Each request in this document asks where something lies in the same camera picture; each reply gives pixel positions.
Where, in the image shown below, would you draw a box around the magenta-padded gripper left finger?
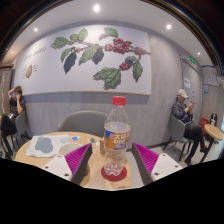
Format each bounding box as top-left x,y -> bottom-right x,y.
41,143 -> 93,186

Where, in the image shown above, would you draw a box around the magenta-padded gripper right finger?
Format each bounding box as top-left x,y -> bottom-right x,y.
130,143 -> 184,186

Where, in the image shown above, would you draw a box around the clear red-capped water bottle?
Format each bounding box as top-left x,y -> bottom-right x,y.
103,95 -> 132,177

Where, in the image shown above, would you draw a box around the small cardboard box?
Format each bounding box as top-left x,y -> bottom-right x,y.
99,138 -> 107,156

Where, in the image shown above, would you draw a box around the white paper mat grey print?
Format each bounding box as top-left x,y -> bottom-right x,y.
25,134 -> 71,158

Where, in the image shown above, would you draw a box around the flat round red coaster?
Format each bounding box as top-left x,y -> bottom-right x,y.
100,165 -> 128,183

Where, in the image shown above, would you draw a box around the grey upholstered chair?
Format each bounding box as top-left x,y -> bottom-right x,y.
57,110 -> 109,138

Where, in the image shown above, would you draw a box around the grey chair with black legs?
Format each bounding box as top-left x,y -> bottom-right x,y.
163,114 -> 194,162
13,111 -> 33,148

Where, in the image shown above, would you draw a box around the person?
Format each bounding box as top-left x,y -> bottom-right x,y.
171,88 -> 209,166
0,85 -> 27,158

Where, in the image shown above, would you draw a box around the red box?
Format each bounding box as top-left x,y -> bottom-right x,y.
199,116 -> 209,134

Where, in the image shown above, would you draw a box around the small round wooden table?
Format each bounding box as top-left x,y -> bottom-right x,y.
200,123 -> 224,163

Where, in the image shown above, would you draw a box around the white notice board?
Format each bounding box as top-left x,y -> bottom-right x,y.
201,65 -> 220,87

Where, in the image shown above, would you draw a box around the round ceiling lights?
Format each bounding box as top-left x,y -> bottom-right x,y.
32,3 -> 203,56

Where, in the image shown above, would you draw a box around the white paper wall notice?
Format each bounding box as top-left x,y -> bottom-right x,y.
183,77 -> 192,89

